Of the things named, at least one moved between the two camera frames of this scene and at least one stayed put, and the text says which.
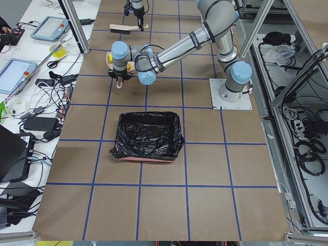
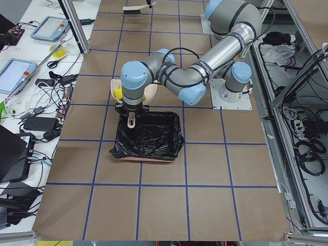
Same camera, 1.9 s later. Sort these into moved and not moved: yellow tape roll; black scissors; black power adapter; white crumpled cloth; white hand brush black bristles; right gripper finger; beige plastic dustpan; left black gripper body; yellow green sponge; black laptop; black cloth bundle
Moved: right gripper finger; beige plastic dustpan; left black gripper body; white hand brush black bristles; yellow green sponge
Not moved: yellow tape roll; black cloth bundle; black scissors; black laptop; black power adapter; white crumpled cloth
